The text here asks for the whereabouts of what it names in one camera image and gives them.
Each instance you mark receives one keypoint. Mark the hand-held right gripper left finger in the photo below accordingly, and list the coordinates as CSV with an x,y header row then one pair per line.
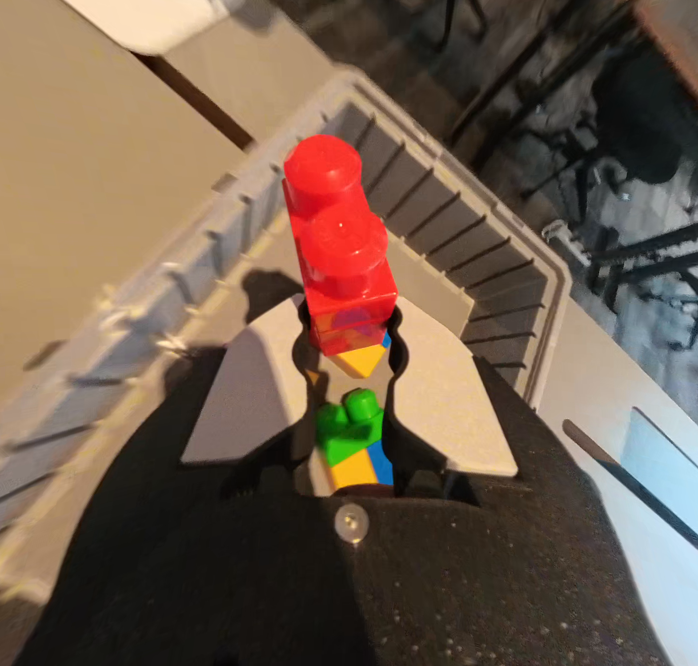
x,y
245,399

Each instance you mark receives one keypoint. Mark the red two-stud mega block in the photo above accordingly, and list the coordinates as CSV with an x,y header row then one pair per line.
x,y
338,251

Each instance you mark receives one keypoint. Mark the white rounded board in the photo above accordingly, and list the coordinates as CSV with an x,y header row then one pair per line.
x,y
136,6

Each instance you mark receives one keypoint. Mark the grey plastic bin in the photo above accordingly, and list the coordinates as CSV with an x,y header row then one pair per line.
x,y
463,230

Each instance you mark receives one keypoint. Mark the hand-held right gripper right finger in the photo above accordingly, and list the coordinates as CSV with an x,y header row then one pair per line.
x,y
452,399

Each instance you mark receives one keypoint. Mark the blue single-stud mega block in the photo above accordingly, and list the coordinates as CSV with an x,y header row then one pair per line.
x,y
381,464

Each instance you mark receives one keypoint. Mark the yellow single-stud mega block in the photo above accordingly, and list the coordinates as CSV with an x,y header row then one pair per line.
x,y
352,472
360,361

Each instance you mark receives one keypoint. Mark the black office chair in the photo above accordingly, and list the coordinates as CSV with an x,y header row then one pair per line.
x,y
643,120

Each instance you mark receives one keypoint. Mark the green two-stud mega block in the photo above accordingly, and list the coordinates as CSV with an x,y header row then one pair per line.
x,y
349,426

